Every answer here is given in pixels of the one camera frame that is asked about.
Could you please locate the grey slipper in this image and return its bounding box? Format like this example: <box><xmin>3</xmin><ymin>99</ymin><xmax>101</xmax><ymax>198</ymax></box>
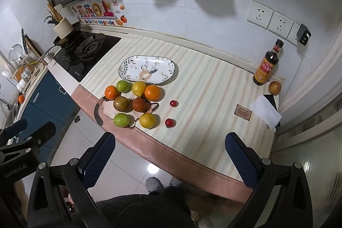
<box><xmin>146</xmin><ymin>177</ymin><xmax>164</xmax><ymax>192</ymax></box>

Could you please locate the small orange tangerine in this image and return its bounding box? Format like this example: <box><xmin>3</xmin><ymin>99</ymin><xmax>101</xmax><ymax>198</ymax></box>
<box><xmin>104</xmin><ymin>85</ymin><xmax>119</xmax><ymax>100</ymax></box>

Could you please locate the green round fruit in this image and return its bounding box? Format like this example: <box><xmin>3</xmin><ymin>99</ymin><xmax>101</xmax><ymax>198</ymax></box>
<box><xmin>116</xmin><ymin>80</ymin><xmax>130</xmax><ymax>93</ymax></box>
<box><xmin>114</xmin><ymin>113</ymin><xmax>130</xmax><ymax>127</ymax></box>

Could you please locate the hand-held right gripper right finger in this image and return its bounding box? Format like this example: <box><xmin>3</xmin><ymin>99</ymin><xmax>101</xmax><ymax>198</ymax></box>
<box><xmin>224</xmin><ymin>132</ymin><xmax>314</xmax><ymax>228</ymax></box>

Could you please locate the yellow lemon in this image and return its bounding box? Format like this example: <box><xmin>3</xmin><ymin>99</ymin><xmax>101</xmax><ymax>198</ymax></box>
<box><xmin>131</xmin><ymin>81</ymin><xmax>147</xmax><ymax>97</ymax></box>
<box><xmin>139</xmin><ymin>113</ymin><xmax>156</xmax><ymax>129</ymax></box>

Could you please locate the floral oval ceramic plate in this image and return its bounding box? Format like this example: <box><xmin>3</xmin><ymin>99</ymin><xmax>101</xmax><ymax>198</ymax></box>
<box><xmin>118</xmin><ymin>55</ymin><xmax>178</xmax><ymax>84</ymax></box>

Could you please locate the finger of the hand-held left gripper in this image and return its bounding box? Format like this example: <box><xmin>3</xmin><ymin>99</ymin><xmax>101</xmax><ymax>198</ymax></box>
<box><xmin>0</xmin><ymin>118</ymin><xmax>28</xmax><ymax>140</ymax></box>
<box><xmin>11</xmin><ymin>122</ymin><xmax>56</xmax><ymax>150</ymax></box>

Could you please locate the cat shaped mat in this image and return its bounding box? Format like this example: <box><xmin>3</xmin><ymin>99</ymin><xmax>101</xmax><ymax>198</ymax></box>
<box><xmin>93</xmin><ymin>98</ymin><xmax>160</xmax><ymax>128</ymax></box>

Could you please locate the colourful wall sticker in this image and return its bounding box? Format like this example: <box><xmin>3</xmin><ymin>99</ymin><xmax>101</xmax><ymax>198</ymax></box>
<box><xmin>71</xmin><ymin>0</ymin><xmax>128</xmax><ymax>27</ymax></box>

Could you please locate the dark wok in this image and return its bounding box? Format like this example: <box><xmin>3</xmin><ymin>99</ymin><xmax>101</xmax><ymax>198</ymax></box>
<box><xmin>37</xmin><ymin>22</ymin><xmax>82</xmax><ymax>63</ymax></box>

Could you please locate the dish rack with dishes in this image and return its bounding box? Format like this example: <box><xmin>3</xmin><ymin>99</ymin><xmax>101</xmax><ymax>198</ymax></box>
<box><xmin>0</xmin><ymin>41</ymin><xmax>46</xmax><ymax>92</ymax></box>

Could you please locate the small brown label plate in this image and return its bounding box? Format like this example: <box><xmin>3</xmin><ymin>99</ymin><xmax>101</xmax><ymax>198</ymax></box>
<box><xmin>234</xmin><ymin>104</ymin><xmax>252</xmax><ymax>121</ymax></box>

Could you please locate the black gas stove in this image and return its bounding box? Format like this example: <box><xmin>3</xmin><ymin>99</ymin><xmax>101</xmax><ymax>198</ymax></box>
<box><xmin>53</xmin><ymin>30</ymin><xmax>122</xmax><ymax>83</ymax></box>

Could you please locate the cream ribbed utensil holder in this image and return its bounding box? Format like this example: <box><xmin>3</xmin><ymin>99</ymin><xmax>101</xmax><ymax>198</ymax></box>
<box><xmin>53</xmin><ymin>18</ymin><xmax>74</xmax><ymax>39</ymax></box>

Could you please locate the blue kitchen cabinet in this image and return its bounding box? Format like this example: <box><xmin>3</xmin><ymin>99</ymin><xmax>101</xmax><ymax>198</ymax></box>
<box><xmin>15</xmin><ymin>70</ymin><xmax>81</xmax><ymax>143</ymax></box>

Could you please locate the dark vinegar bottle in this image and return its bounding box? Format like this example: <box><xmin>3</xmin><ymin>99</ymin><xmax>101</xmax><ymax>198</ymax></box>
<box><xmin>253</xmin><ymin>39</ymin><xmax>284</xmax><ymax>86</ymax></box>

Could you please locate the brown green passion fruit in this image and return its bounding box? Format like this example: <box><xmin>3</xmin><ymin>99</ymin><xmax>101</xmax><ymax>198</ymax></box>
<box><xmin>113</xmin><ymin>96</ymin><xmax>129</xmax><ymax>112</ymax></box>

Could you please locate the white tissue paper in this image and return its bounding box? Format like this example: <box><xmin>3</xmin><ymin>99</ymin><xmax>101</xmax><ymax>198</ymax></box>
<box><xmin>250</xmin><ymin>96</ymin><xmax>282</xmax><ymax>131</ymax></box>

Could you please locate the person's dark fleece clothing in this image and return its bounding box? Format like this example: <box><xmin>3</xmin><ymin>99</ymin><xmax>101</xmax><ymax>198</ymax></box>
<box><xmin>95</xmin><ymin>185</ymin><xmax>197</xmax><ymax>228</ymax></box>

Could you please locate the red brown round fruit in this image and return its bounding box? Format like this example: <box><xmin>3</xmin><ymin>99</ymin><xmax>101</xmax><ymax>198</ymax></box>
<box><xmin>132</xmin><ymin>97</ymin><xmax>149</xmax><ymax>113</ymax></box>

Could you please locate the large orange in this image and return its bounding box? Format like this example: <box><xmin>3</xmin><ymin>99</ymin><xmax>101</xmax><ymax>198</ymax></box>
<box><xmin>144</xmin><ymin>84</ymin><xmax>161</xmax><ymax>101</ymax></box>

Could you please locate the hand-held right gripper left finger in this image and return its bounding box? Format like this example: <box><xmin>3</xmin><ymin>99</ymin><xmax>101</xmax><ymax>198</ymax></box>
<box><xmin>27</xmin><ymin>132</ymin><xmax>116</xmax><ymax>228</ymax></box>

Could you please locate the white wall socket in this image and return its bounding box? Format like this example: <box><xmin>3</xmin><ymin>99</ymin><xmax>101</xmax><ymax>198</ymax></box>
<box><xmin>246</xmin><ymin>0</ymin><xmax>273</xmax><ymax>29</ymax></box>
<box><xmin>268</xmin><ymin>11</ymin><xmax>294</xmax><ymax>36</ymax></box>
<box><xmin>286</xmin><ymin>22</ymin><xmax>302</xmax><ymax>45</ymax></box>

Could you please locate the black plug charger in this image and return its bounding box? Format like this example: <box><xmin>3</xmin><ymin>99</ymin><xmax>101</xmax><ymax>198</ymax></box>
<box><xmin>296</xmin><ymin>24</ymin><xmax>312</xmax><ymax>46</ymax></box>

